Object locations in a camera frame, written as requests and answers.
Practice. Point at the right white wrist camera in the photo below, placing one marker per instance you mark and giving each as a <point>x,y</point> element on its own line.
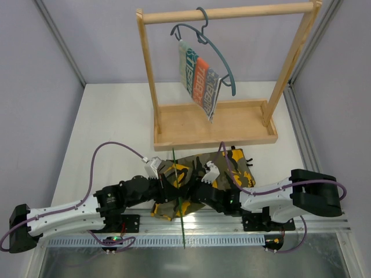
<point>212,173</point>

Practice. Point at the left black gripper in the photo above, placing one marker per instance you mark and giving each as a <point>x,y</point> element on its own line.
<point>167,191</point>

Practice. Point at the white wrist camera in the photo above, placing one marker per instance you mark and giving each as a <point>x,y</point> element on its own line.
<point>151,166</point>
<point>212,173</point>

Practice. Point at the slotted grey cable duct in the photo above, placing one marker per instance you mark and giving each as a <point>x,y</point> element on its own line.
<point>166,241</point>

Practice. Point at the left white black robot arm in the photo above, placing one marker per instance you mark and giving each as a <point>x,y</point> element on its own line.
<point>99,212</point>

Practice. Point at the wooden clothes rack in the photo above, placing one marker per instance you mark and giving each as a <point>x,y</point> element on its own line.
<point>236,122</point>

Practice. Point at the green wire hanger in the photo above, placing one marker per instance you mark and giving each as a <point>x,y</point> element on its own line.
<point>179,200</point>

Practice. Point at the blue plastic hanger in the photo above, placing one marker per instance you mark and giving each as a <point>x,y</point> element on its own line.
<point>227,80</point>

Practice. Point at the camouflage yellow green trousers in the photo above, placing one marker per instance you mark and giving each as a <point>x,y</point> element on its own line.
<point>233,167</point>

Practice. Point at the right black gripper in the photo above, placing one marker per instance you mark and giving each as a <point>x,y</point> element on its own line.
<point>201,194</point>

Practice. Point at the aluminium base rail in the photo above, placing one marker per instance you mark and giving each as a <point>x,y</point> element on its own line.
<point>206,221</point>

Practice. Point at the patterned folded garment on hanger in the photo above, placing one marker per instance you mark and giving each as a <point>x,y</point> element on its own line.
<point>200,81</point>

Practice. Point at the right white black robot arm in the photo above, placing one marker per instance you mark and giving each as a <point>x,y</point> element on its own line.
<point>270,207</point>

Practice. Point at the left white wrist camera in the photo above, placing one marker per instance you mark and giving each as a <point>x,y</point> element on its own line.
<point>151,166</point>

